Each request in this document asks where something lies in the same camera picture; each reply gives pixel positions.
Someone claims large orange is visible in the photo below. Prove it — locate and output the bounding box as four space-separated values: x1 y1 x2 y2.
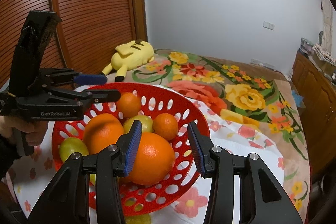
128 132 176 186
83 113 125 155

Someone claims pile of household clutter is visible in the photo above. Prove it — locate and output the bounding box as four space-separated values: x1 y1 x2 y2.
299 38 336 75

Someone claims tangerine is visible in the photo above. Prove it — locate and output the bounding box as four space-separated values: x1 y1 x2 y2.
152 113 179 141
116 92 142 119

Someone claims person's left hand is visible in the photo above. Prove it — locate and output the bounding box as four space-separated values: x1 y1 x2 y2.
0 118 49 147

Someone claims red perforated plastic basket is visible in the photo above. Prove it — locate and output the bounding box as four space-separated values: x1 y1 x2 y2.
51 82 211 216

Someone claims floral blanket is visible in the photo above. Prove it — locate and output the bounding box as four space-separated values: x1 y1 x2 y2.
106 49 311 224

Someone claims white floral cloth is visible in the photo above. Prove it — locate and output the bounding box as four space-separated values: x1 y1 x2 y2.
5 85 285 224

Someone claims wooden louvered wardrobe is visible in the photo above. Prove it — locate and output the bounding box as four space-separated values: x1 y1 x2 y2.
0 0 148 90

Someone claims person's left forearm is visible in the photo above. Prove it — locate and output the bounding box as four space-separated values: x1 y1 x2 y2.
0 133 23 180

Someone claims wooden cabinet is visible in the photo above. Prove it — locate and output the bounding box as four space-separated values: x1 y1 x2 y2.
291 51 336 174

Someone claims yellow plush toy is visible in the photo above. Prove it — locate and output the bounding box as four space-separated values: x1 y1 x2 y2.
102 40 154 83

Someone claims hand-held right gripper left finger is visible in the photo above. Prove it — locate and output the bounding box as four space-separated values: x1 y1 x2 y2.
26 120 143 224

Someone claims white wall socket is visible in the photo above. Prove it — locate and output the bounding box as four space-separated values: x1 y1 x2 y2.
250 58 273 67

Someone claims beige patterned hanging cloth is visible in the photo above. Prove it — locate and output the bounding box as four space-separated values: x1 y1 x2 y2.
319 0 334 43

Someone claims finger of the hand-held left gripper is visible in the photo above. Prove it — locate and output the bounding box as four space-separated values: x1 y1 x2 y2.
43 88 121 115
39 68 108 88

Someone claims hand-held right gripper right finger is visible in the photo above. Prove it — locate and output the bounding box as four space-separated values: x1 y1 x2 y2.
187 121 303 224

